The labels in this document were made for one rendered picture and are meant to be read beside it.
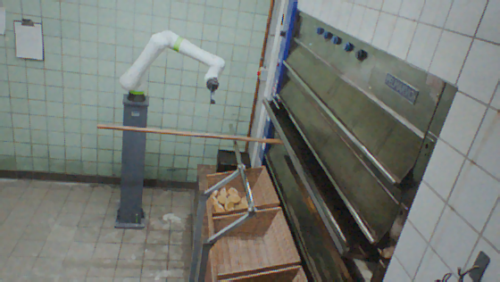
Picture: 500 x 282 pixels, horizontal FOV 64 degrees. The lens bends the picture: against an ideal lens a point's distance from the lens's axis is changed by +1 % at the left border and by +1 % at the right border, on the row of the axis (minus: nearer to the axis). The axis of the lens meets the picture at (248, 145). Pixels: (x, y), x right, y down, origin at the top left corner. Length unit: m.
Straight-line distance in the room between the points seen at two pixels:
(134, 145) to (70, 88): 0.99
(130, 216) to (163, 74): 1.36
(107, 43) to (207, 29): 0.91
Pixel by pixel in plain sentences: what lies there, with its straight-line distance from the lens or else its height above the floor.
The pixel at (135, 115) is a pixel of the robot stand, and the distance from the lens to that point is 3.37.
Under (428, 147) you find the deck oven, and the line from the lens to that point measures 1.43.
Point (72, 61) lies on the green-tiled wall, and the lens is 4.07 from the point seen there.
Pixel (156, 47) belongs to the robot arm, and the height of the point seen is 1.70.
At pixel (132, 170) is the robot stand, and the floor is 0.59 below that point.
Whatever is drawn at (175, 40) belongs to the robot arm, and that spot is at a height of 1.74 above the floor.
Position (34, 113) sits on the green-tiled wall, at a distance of 4.34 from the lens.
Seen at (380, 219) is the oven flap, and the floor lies 1.53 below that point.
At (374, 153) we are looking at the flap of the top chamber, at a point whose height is 1.74.
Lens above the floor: 2.33
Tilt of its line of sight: 24 degrees down
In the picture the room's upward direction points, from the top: 10 degrees clockwise
